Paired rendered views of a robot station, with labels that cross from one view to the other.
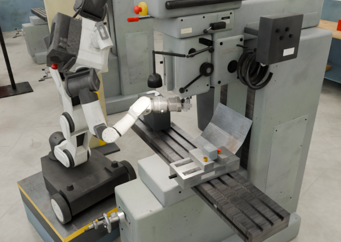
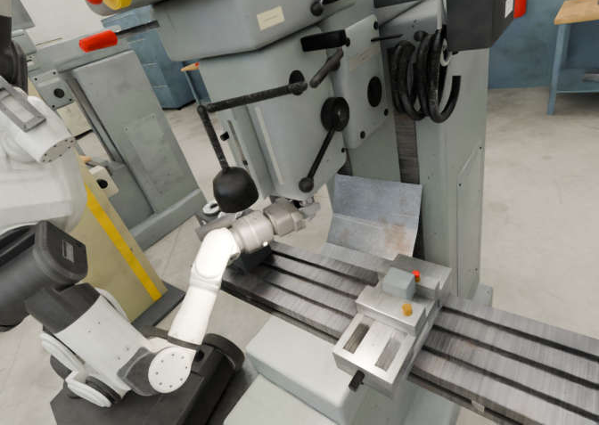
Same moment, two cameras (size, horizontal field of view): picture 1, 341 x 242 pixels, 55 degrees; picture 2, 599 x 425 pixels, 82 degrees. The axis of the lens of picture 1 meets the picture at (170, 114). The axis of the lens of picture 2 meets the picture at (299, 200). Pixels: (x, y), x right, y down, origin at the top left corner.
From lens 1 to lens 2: 0.97 m
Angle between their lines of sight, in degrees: 14
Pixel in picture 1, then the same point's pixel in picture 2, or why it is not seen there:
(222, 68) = (360, 102)
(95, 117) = (110, 350)
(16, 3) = not seen: outside the picture
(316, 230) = (505, 290)
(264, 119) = (447, 175)
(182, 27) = (258, 9)
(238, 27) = not seen: outside the picture
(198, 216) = not seen: hidden behind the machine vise
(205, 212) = not seen: hidden behind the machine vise
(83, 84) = (28, 284)
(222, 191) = (471, 361)
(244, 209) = (556, 393)
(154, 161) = (277, 333)
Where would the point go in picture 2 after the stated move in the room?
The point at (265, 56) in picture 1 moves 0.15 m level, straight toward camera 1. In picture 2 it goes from (480, 27) to (540, 36)
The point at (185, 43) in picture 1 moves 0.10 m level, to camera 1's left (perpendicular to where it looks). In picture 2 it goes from (275, 61) to (220, 81)
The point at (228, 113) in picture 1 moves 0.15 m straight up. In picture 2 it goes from (364, 187) to (356, 148)
